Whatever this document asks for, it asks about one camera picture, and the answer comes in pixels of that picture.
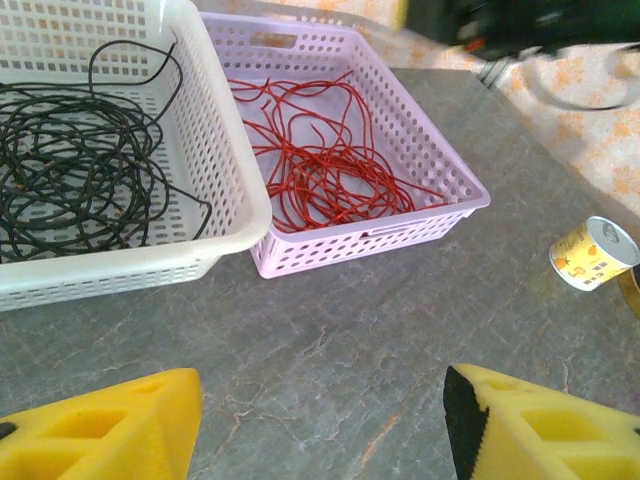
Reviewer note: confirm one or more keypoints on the white plastic basket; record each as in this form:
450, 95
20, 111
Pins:
225, 165

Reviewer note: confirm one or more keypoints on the yellow printed can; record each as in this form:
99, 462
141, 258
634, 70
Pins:
590, 255

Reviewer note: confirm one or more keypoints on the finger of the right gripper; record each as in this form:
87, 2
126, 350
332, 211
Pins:
401, 12

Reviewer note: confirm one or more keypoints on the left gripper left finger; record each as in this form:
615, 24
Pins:
100, 440

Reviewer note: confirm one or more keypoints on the lilac plastic basket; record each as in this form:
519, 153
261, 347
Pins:
425, 145

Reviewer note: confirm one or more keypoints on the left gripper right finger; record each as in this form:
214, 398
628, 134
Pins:
550, 440

